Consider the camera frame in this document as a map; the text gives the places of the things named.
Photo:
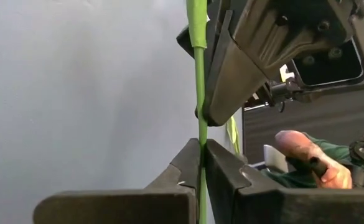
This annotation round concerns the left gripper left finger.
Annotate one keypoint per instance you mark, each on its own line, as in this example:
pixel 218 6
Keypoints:
pixel 122 205

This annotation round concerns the white flat object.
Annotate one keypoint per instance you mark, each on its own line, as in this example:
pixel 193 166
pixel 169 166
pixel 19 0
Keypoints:
pixel 273 158

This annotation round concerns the person's hand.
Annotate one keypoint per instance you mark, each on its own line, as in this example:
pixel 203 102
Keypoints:
pixel 296 146

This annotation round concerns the dark wall panel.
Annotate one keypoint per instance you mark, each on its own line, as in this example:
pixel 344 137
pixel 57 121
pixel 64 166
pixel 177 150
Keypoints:
pixel 312 118

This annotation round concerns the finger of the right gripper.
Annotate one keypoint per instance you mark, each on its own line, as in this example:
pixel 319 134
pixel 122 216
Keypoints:
pixel 247 71
pixel 219 34

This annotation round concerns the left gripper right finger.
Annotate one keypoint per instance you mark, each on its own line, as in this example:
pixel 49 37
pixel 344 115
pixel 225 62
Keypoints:
pixel 262 205

